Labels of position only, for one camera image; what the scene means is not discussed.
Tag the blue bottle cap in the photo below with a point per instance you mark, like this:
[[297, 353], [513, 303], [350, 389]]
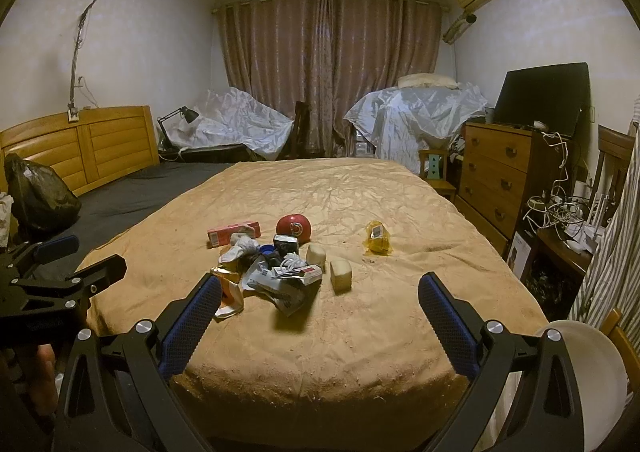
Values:
[[267, 250]]

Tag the left silver plastic cover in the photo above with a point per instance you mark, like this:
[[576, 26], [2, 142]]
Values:
[[235, 117]]

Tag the black desk lamp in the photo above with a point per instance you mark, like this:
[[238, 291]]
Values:
[[169, 123]]

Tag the black television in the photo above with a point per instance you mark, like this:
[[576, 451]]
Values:
[[555, 95]]

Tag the black garbage bag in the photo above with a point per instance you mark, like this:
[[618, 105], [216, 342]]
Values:
[[42, 202]]

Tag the brown curtain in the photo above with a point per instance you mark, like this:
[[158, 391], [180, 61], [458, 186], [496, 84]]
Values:
[[327, 54]]

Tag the orange white wrapper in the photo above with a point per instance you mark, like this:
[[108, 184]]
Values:
[[232, 300]]

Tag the yellow plastic wrapper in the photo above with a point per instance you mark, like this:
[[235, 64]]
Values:
[[377, 239]]

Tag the wooden headboard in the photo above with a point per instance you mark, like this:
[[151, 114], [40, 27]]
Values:
[[103, 145]]

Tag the pink red box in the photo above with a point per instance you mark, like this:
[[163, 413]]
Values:
[[221, 236]]

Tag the small wooden chair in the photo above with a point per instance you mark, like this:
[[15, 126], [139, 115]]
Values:
[[433, 170]]

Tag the striped cloth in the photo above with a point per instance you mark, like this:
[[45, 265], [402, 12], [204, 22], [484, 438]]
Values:
[[613, 276]]

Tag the dark grey mattress sheet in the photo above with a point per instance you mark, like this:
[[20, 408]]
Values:
[[115, 207]]

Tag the wooden dresser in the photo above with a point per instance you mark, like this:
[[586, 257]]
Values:
[[502, 168]]

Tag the silver plastic cover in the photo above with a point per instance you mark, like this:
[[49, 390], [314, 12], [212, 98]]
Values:
[[235, 117], [399, 122]]

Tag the white paper package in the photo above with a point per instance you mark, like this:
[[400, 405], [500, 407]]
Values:
[[285, 284]]

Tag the right silver plastic cover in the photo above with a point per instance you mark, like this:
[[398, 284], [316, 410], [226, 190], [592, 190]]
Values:
[[399, 122]]

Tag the white trash bucket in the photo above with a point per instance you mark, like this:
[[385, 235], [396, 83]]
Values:
[[601, 378]]

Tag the beige sponge block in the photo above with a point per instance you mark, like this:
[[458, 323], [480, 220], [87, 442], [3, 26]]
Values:
[[341, 275]]

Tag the red round container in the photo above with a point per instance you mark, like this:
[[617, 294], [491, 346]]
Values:
[[296, 225]]

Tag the grey balled sock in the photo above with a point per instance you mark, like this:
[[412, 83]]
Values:
[[242, 245]]

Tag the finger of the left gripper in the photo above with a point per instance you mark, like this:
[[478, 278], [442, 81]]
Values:
[[34, 254], [93, 279]]

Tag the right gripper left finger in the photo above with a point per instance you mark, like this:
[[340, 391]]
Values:
[[184, 322]]

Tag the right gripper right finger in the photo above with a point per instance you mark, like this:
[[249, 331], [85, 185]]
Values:
[[445, 315]]

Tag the small black box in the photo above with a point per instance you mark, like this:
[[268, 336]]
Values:
[[285, 244]]

